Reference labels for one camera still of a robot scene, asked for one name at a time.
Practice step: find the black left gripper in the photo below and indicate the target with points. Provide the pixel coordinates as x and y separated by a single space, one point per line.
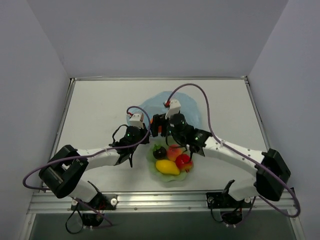
144 131

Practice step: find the blue printed plastic bag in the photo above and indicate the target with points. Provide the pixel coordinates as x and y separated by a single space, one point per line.
154 105

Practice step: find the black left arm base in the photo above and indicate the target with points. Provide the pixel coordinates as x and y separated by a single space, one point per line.
92 214

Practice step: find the red green fake fruit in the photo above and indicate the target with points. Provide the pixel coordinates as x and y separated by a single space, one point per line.
159 152

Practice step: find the aluminium table frame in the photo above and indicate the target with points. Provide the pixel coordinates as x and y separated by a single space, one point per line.
149 209

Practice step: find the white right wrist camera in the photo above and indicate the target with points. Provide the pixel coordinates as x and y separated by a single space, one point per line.
173 106

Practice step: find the orange fake fruit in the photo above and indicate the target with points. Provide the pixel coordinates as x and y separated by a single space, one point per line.
173 152

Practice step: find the red fake apple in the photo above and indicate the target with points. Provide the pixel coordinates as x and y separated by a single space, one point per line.
184 163

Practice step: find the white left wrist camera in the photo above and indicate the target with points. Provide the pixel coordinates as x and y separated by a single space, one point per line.
136 120

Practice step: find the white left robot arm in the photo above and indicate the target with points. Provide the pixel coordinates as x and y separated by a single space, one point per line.
65 178

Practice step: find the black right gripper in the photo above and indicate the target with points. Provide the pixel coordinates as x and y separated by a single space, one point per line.
158 125

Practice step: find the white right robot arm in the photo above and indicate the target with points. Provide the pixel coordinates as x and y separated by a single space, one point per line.
269 171

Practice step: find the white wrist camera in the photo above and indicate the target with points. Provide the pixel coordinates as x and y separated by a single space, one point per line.
136 120
173 106

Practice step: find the yellow fake fruit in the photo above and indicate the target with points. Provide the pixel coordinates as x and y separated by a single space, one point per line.
167 167

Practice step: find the green scalloped glass bowl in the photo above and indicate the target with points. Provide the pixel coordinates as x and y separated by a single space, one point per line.
151 161

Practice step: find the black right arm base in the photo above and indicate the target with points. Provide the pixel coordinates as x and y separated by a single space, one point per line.
225 210

